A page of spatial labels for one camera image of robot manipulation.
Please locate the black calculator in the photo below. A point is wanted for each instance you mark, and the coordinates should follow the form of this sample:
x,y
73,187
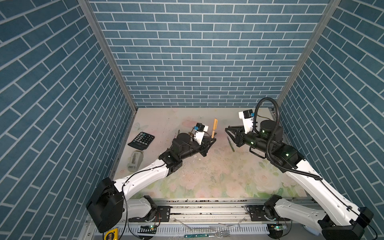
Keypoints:
x,y
142,141

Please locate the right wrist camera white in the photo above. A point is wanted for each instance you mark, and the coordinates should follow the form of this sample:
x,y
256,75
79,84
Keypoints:
x,y
247,117

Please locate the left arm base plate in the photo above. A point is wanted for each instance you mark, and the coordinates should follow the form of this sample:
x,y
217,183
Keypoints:
x,y
160,215

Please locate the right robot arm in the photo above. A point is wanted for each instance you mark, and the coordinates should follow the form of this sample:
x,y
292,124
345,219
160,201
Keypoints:
x,y
338,219

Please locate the green pen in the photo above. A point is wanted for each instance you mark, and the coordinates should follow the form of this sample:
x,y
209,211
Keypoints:
x,y
230,143

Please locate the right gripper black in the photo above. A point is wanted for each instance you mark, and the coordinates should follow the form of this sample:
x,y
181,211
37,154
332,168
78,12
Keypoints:
x,y
239,133

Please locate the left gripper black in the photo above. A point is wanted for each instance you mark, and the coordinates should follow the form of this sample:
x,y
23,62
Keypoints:
x,y
203,147

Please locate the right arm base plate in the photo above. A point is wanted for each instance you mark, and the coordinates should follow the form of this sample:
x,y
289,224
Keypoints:
x,y
257,213

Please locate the green handled fork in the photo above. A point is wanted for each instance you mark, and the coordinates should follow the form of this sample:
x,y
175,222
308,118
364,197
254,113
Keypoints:
x,y
219,234

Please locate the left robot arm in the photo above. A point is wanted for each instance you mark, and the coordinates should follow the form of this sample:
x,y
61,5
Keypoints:
x,y
111,198

